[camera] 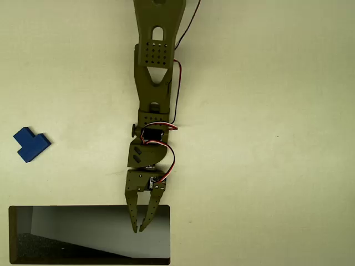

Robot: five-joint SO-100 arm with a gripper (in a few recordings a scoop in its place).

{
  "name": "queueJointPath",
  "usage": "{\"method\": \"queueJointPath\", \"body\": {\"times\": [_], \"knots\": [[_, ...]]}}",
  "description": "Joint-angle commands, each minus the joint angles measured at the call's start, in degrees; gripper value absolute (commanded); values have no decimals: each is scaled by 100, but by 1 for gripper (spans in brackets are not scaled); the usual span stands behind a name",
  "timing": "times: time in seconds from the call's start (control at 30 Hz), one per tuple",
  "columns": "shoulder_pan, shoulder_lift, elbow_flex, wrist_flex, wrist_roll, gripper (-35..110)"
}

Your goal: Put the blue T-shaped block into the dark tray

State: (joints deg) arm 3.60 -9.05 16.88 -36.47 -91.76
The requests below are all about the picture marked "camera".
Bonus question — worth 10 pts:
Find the long black red cable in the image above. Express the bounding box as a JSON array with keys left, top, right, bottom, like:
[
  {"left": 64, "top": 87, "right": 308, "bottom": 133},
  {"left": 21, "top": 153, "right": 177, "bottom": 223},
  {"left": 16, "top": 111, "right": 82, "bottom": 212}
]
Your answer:
[{"left": 170, "top": 0, "right": 202, "bottom": 125}]

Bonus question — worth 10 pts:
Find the blue T-shaped block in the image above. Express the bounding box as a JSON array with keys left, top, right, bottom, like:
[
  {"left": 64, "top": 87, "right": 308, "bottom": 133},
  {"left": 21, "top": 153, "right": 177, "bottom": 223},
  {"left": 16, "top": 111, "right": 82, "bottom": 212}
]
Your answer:
[{"left": 13, "top": 127, "right": 52, "bottom": 163}]

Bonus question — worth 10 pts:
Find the rectangular bin opening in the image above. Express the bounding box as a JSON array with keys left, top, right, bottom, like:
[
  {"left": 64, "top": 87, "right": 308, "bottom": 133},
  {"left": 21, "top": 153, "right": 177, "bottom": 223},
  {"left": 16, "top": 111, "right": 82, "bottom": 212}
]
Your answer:
[{"left": 8, "top": 204, "right": 171, "bottom": 266}]

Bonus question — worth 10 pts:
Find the short red white black cable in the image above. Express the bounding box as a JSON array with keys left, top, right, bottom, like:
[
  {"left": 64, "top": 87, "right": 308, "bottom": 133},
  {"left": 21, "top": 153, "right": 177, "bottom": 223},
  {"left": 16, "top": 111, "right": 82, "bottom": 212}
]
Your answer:
[{"left": 140, "top": 123, "right": 179, "bottom": 185}]

